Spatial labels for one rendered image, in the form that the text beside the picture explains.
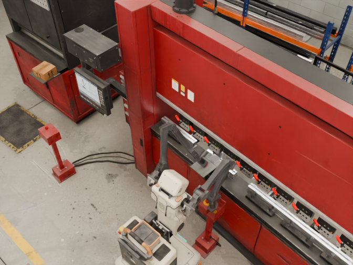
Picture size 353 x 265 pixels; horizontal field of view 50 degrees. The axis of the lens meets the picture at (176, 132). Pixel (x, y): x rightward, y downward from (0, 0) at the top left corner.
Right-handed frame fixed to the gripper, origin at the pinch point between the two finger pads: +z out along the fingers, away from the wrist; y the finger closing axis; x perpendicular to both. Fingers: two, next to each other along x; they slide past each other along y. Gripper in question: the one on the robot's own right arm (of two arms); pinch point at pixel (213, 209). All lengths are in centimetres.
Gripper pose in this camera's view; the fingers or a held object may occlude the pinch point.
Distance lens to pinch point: 364.6
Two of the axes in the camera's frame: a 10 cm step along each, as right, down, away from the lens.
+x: -7.3, -5.0, 4.6
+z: 1.5, 5.4, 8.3
